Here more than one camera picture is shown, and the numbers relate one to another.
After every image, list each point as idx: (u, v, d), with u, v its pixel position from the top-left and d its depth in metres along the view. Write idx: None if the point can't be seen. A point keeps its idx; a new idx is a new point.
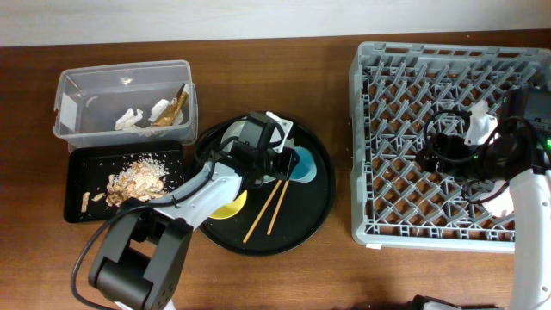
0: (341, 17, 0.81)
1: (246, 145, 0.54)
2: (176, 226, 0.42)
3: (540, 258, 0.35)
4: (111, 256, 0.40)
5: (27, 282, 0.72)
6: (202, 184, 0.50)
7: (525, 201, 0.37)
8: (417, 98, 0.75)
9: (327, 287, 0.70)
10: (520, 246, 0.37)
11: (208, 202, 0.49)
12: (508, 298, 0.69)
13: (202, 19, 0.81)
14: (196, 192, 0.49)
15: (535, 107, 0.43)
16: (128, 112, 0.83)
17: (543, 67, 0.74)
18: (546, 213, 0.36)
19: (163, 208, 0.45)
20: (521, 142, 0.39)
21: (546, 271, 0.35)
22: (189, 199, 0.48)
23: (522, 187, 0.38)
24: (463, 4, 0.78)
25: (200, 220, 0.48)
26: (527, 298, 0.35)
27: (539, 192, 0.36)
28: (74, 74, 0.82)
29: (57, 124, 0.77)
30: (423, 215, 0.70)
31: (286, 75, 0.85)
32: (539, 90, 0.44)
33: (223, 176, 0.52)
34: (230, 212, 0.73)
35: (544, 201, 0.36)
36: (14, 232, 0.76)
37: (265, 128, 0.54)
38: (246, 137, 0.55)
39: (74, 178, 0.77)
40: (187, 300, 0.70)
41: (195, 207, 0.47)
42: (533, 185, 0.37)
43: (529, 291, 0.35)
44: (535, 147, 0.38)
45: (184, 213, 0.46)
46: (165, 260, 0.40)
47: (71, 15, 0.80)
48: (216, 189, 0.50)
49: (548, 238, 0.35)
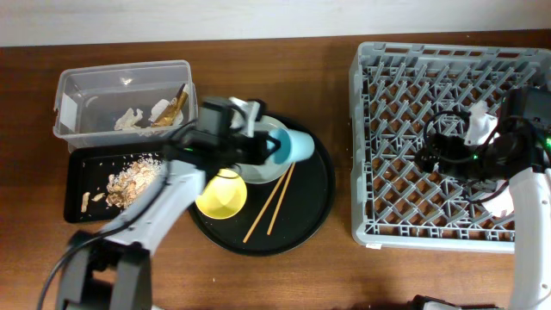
0: (341, 16, 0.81)
1: (205, 136, 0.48)
2: (132, 252, 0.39)
3: (539, 257, 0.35)
4: (71, 296, 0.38)
5: (26, 282, 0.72)
6: (158, 191, 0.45)
7: (524, 200, 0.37)
8: (417, 98, 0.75)
9: (327, 287, 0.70)
10: (519, 246, 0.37)
11: (169, 211, 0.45)
12: (507, 297, 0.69)
13: (202, 19, 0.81)
14: (152, 204, 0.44)
15: (535, 107, 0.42)
16: (128, 113, 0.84)
17: (543, 67, 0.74)
18: (545, 211, 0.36)
19: (115, 237, 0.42)
20: (521, 141, 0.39)
21: (546, 269, 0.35)
22: (144, 214, 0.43)
23: (521, 185, 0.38)
24: (463, 4, 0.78)
25: (161, 234, 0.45)
26: (528, 298, 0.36)
27: (538, 190, 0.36)
28: (74, 74, 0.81)
29: (57, 124, 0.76)
30: (423, 215, 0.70)
31: (286, 75, 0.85)
32: (538, 90, 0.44)
33: (181, 177, 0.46)
34: (232, 212, 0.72)
35: (543, 199, 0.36)
36: (13, 232, 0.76)
37: (224, 114, 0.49)
38: (203, 126, 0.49)
39: (74, 178, 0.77)
40: (187, 300, 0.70)
41: (152, 223, 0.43)
42: (532, 183, 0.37)
43: (530, 291, 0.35)
44: (535, 146, 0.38)
45: (140, 234, 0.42)
46: (127, 288, 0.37)
47: (71, 14, 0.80)
48: (174, 195, 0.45)
49: (548, 237, 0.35)
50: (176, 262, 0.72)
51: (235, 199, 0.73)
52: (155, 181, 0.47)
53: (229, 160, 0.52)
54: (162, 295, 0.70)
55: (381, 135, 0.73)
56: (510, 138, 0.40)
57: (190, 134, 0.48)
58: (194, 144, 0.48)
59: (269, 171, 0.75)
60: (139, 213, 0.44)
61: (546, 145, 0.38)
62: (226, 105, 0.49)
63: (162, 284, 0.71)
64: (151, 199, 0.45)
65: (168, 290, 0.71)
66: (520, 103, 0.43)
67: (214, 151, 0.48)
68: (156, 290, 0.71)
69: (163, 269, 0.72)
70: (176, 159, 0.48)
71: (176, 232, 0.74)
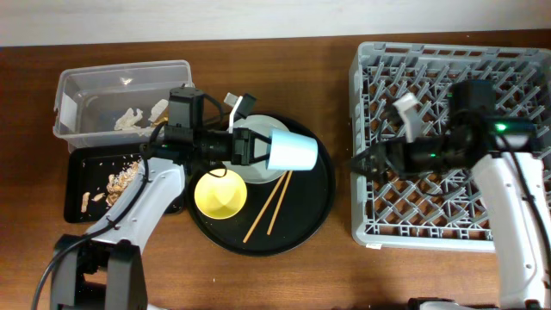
0: (341, 16, 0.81)
1: (178, 128, 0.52)
2: (120, 248, 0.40)
3: (515, 238, 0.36)
4: (65, 300, 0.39)
5: (25, 282, 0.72)
6: (140, 189, 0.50)
7: (490, 186, 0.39)
8: (418, 98, 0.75)
9: (327, 287, 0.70)
10: (497, 232, 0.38)
11: (151, 207, 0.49)
12: None
13: (203, 18, 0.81)
14: (135, 202, 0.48)
15: (480, 95, 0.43)
16: (128, 112, 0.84)
17: (543, 67, 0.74)
18: (510, 193, 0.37)
19: (102, 237, 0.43)
20: (475, 132, 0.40)
21: (525, 249, 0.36)
22: (129, 213, 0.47)
23: (485, 173, 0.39)
24: (462, 4, 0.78)
25: (145, 232, 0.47)
26: (516, 282, 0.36)
27: (499, 175, 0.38)
28: (74, 74, 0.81)
29: (57, 123, 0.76)
30: (423, 215, 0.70)
31: (287, 75, 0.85)
32: (479, 81, 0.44)
33: (161, 173, 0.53)
34: (231, 213, 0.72)
35: (507, 182, 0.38)
36: (13, 233, 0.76)
37: (193, 104, 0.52)
38: (176, 119, 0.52)
39: (74, 179, 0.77)
40: (186, 300, 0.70)
41: (137, 220, 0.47)
42: (493, 170, 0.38)
43: (516, 274, 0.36)
44: (489, 134, 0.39)
45: (128, 231, 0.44)
46: (121, 285, 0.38)
47: (71, 14, 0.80)
48: (156, 191, 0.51)
49: (518, 216, 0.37)
50: (176, 262, 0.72)
51: (234, 199, 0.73)
52: (134, 182, 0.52)
53: (203, 152, 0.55)
54: (161, 295, 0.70)
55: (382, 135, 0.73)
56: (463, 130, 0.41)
57: (166, 129, 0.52)
58: (170, 136, 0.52)
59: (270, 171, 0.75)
60: (121, 213, 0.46)
61: (499, 130, 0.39)
62: (195, 97, 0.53)
63: (161, 284, 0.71)
64: (133, 197, 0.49)
65: (167, 290, 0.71)
66: (465, 95, 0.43)
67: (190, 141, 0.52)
68: (156, 290, 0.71)
69: (163, 269, 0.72)
70: (153, 157, 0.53)
71: (175, 232, 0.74)
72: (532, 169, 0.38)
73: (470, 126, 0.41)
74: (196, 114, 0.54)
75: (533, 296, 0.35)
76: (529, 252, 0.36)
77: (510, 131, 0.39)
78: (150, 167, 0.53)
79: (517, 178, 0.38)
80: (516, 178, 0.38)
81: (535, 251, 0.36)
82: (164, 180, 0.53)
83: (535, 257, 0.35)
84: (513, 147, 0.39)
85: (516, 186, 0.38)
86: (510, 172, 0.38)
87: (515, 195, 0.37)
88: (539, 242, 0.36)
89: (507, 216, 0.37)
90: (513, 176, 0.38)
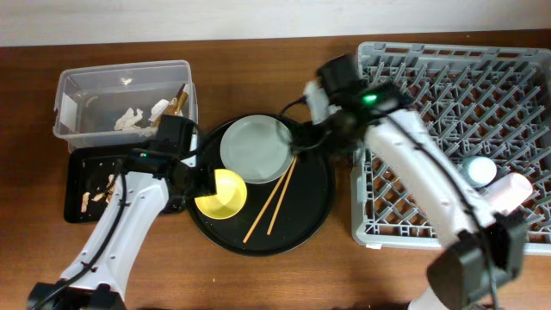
0: (342, 16, 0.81)
1: (166, 142, 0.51)
2: (100, 299, 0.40)
3: (420, 182, 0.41)
4: None
5: (25, 282, 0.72)
6: (119, 214, 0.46)
7: (390, 153, 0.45)
8: (417, 98, 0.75)
9: (325, 287, 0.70)
10: (418, 195, 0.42)
11: (132, 235, 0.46)
12: (508, 297, 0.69)
13: (203, 18, 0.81)
14: (114, 235, 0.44)
15: (339, 74, 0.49)
16: (127, 112, 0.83)
17: (543, 67, 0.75)
18: (404, 150, 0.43)
19: (78, 282, 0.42)
20: (352, 114, 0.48)
21: (434, 191, 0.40)
22: (106, 248, 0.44)
23: (379, 144, 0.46)
24: (462, 3, 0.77)
25: (127, 263, 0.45)
26: (442, 220, 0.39)
27: (388, 139, 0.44)
28: (75, 74, 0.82)
29: (57, 124, 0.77)
30: (423, 216, 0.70)
31: (287, 75, 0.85)
32: (336, 61, 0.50)
33: (139, 194, 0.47)
34: (232, 212, 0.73)
35: (397, 143, 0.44)
36: (13, 232, 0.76)
37: (183, 126, 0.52)
38: (164, 135, 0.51)
39: (74, 178, 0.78)
40: (186, 300, 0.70)
41: (116, 256, 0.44)
42: (381, 139, 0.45)
43: (439, 213, 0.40)
44: (363, 113, 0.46)
45: (105, 272, 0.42)
46: None
47: (72, 15, 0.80)
48: (134, 217, 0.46)
49: (417, 173, 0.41)
50: (176, 262, 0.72)
51: (234, 199, 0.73)
52: (112, 203, 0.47)
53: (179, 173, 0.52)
54: (162, 296, 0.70)
55: None
56: (343, 113, 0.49)
57: (154, 142, 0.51)
58: (156, 149, 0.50)
59: (270, 171, 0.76)
60: (98, 250, 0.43)
61: (370, 105, 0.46)
62: (187, 121, 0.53)
63: (162, 284, 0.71)
64: (109, 228, 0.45)
65: (167, 290, 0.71)
66: (333, 74, 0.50)
67: (177, 155, 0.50)
68: (156, 290, 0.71)
69: (163, 269, 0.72)
70: (131, 170, 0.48)
71: (175, 232, 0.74)
72: (410, 120, 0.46)
73: (344, 105, 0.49)
74: (187, 133, 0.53)
75: (461, 226, 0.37)
76: (439, 191, 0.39)
77: (379, 100, 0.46)
78: (127, 184, 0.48)
79: (404, 136, 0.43)
80: (402, 136, 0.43)
81: (444, 189, 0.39)
82: (144, 201, 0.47)
83: (445, 194, 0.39)
84: (388, 111, 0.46)
85: (405, 142, 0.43)
86: (395, 134, 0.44)
87: (405, 149, 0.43)
88: (437, 172, 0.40)
89: (417, 176, 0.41)
90: (399, 136, 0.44)
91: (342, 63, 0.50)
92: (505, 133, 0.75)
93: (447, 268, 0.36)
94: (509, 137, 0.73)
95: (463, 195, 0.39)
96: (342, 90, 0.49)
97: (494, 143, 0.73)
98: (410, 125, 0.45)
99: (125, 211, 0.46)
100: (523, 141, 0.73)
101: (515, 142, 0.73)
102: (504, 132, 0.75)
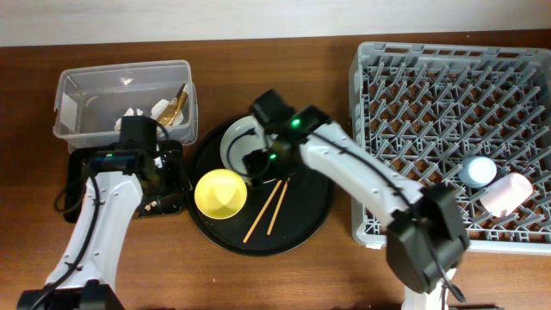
0: (341, 16, 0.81)
1: (132, 142, 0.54)
2: (89, 292, 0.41)
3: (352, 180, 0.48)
4: None
5: (24, 282, 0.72)
6: (95, 214, 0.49)
7: (324, 163, 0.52)
8: (417, 98, 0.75)
9: (325, 287, 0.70)
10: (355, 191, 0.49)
11: (111, 231, 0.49)
12: (509, 298, 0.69)
13: (203, 18, 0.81)
14: (94, 232, 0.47)
15: (264, 108, 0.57)
16: (128, 112, 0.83)
17: (543, 67, 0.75)
18: (332, 157, 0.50)
19: (66, 282, 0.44)
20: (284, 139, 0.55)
21: (363, 185, 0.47)
22: (89, 246, 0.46)
23: (312, 159, 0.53)
24: (462, 3, 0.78)
25: (112, 257, 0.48)
26: (376, 206, 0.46)
27: (315, 151, 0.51)
28: (75, 74, 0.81)
29: (57, 124, 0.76)
30: None
31: (287, 75, 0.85)
32: (260, 99, 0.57)
33: (112, 191, 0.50)
34: (232, 212, 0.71)
35: (325, 152, 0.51)
36: (13, 232, 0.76)
37: (145, 124, 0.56)
38: (127, 135, 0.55)
39: (74, 177, 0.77)
40: (185, 300, 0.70)
41: (100, 252, 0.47)
42: (311, 153, 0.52)
43: (373, 201, 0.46)
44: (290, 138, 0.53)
45: (91, 269, 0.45)
46: None
47: (72, 15, 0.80)
48: (111, 213, 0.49)
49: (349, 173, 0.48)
50: (176, 262, 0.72)
51: (234, 198, 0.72)
52: (86, 205, 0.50)
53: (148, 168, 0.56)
54: (161, 295, 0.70)
55: (381, 135, 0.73)
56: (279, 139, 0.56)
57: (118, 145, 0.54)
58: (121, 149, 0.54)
59: None
60: (81, 249, 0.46)
61: (296, 129, 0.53)
62: (149, 120, 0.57)
63: (162, 284, 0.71)
64: (89, 226, 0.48)
65: (167, 290, 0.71)
66: (262, 110, 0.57)
67: (143, 150, 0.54)
68: (155, 290, 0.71)
69: (163, 269, 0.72)
70: (100, 171, 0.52)
71: (175, 232, 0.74)
72: (333, 131, 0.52)
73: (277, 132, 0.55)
74: (150, 132, 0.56)
75: (392, 207, 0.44)
76: (368, 183, 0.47)
77: (302, 125, 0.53)
78: (99, 185, 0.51)
79: (330, 145, 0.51)
80: (328, 146, 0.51)
81: (371, 181, 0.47)
82: (118, 197, 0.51)
83: (373, 184, 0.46)
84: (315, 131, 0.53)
85: (331, 150, 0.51)
86: (323, 145, 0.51)
87: (333, 156, 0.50)
88: (363, 170, 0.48)
89: (349, 178, 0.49)
90: (326, 146, 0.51)
91: (263, 101, 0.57)
92: (505, 133, 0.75)
93: (396, 251, 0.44)
94: (509, 137, 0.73)
95: (386, 180, 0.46)
96: (271, 122, 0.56)
97: (494, 143, 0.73)
98: (333, 135, 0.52)
99: (100, 209, 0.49)
100: (523, 141, 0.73)
101: (515, 142, 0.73)
102: (504, 132, 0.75)
